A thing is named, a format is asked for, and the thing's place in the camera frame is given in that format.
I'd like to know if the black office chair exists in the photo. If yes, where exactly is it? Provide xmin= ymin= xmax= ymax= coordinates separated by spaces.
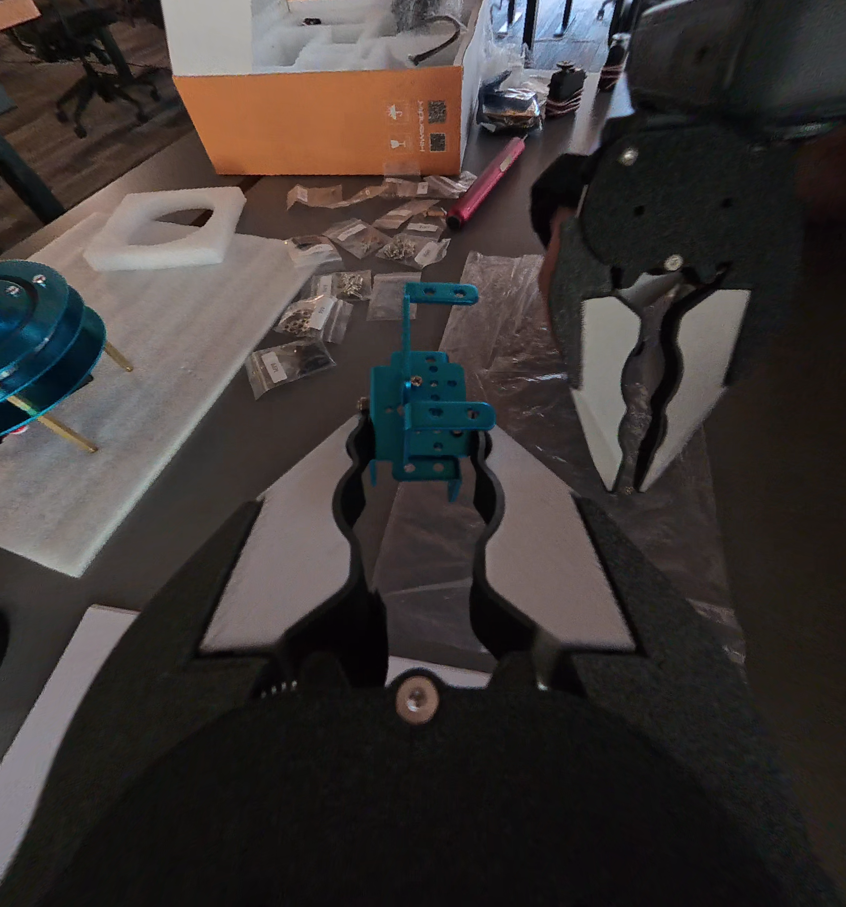
xmin=36 ymin=0 xmax=163 ymax=139

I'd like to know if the person's right forearm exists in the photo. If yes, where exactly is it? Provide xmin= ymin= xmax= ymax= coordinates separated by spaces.
xmin=795 ymin=128 xmax=846 ymax=228

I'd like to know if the orange cardboard box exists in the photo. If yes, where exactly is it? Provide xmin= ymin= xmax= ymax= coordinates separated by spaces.
xmin=161 ymin=0 xmax=491 ymax=178

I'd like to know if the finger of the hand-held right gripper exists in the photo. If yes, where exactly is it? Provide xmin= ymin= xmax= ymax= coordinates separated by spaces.
xmin=634 ymin=283 xmax=754 ymax=493
xmin=570 ymin=289 xmax=645 ymax=493

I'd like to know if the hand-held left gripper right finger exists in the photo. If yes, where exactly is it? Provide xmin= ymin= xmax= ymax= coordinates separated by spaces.
xmin=465 ymin=424 xmax=639 ymax=690

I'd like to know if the dark grey desk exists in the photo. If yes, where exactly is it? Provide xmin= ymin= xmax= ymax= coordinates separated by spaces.
xmin=0 ymin=71 xmax=846 ymax=907

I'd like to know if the white foam slab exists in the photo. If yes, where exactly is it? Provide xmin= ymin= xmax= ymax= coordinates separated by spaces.
xmin=0 ymin=213 xmax=317 ymax=578

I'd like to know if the black servo motor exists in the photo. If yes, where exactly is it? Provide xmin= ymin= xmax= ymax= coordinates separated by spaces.
xmin=545 ymin=62 xmax=585 ymax=120

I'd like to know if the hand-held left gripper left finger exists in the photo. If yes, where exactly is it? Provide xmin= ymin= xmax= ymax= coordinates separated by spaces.
xmin=197 ymin=417 xmax=388 ymax=687

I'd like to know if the pile of small screw bags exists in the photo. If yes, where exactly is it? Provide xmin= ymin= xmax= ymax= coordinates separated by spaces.
xmin=246 ymin=170 xmax=480 ymax=401

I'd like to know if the large clear plastic bag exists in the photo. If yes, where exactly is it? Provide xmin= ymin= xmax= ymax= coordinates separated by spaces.
xmin=376 ymin=251 xmax=750 ymax=667

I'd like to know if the white instruction booklet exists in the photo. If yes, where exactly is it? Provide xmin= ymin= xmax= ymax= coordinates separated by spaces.
xmin=0 ymin=604 xmax=495 ymax=907

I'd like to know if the magenta metal cylinder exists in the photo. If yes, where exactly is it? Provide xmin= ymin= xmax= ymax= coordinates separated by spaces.
xmin=445 ymin=136 xmax=528 ymax=231

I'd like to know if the blue round metal plate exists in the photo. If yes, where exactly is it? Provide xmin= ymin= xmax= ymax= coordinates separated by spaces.
xmin=0 ymin=258 xmax=108 ymax=451

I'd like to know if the white foam frame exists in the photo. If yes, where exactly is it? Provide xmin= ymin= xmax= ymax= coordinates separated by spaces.
xmin=83 ymin=186 xmax=248 ymax=272

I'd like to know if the blue metal bracket assembly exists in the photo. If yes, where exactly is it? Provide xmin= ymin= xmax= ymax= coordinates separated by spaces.
xmin=362 ymin=282 xmax=498 ymax=504

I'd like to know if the bag of black parts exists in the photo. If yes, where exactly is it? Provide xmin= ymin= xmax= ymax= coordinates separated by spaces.
xmin=478 ymin=67 xmax=546 ymax=134

